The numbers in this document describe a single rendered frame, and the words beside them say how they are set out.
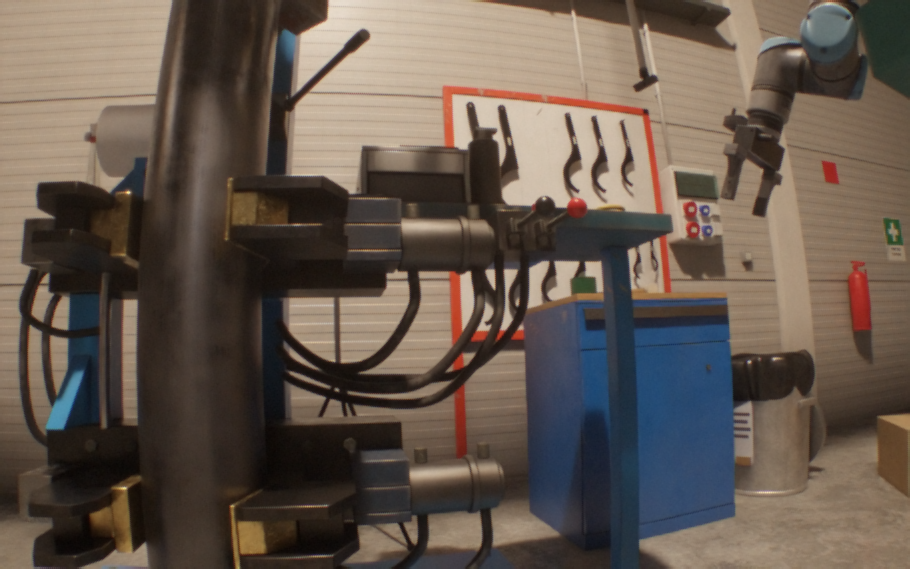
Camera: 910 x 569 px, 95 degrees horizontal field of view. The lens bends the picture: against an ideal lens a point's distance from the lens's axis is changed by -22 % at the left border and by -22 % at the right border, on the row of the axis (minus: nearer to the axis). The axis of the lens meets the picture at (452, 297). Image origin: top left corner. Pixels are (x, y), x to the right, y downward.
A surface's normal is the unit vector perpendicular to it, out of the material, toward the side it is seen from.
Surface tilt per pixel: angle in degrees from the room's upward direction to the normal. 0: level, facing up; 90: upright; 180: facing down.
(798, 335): 90
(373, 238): 90
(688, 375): 90
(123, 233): 90
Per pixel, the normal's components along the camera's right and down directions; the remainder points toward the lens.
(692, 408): 0.22, -0.12
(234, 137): 0.74, -0.11
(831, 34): -0.71, 0.03
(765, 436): -0.49, -0.04
